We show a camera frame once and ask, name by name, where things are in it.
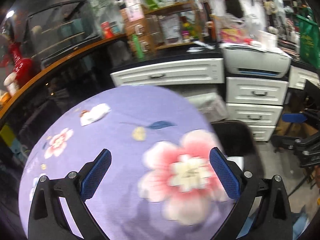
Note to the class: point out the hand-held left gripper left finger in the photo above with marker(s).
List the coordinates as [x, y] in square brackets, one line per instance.
[97, 172]

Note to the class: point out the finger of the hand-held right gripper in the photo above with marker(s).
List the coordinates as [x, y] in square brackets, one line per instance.
[308, 152]

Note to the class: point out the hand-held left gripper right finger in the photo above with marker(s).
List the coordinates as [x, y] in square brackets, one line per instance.
[225, 175]

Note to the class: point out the black trash bin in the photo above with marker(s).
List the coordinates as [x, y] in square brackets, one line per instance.
[232, 135]

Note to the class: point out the blue chair seat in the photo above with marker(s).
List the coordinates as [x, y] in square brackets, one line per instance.
[295, 118]

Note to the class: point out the purple floral tablecloth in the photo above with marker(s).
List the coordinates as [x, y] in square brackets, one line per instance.
[120, 142]

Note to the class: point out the white crumpled tissue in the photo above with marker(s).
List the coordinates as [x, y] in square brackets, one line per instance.
[96, 113]

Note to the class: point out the white drawer stack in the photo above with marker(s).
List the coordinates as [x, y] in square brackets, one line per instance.
[255, 110]

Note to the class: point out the clear plastic bag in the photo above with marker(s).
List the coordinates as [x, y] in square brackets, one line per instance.
[212, 105]

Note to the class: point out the white desk drawer unit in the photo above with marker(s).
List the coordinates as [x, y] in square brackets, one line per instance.
[300, 77]

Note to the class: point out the white printer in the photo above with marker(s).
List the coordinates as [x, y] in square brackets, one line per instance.
[255, 60]

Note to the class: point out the green shopping bag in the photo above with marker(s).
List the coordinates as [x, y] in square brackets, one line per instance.
[310, 37]

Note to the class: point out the wide white drawer cabinet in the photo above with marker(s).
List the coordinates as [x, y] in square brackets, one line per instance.
[175, 70]

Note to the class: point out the curved wooden counter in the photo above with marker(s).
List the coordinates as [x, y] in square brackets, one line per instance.
[62, 57]

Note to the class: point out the white cup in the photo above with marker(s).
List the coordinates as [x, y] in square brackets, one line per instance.
[11, 82]

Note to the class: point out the red vase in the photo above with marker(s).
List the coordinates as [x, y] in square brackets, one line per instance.
[22, 65]

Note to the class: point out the green bottle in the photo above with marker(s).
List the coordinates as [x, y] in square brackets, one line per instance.
[138, 47]

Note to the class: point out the red tin can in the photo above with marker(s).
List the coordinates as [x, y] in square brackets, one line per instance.
[106, 30]

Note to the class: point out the teal tin can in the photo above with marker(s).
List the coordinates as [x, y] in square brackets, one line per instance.
[115, 28]

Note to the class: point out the brown cardboard box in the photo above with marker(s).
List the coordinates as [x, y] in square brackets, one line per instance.
[132, 30]

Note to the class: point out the wooden shelf rack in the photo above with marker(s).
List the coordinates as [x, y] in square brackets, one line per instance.
[192, 25]

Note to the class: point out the dark hanging bag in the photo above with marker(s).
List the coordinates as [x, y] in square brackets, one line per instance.
[233, 3]

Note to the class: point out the pink card box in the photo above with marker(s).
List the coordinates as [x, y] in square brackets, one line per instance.
[132, 5]

